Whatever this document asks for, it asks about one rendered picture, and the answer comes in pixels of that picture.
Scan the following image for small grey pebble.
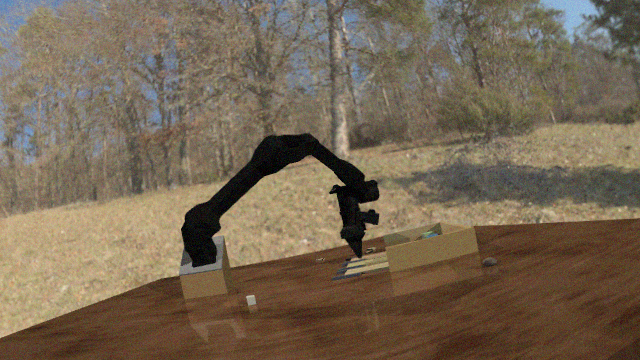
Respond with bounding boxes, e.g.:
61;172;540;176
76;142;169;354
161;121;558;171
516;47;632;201
482;257;497;267

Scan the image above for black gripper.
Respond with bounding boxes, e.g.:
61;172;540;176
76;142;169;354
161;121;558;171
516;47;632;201
340;204;366;259

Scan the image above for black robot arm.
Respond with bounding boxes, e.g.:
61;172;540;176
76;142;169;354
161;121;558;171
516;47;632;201
181;133;380;268

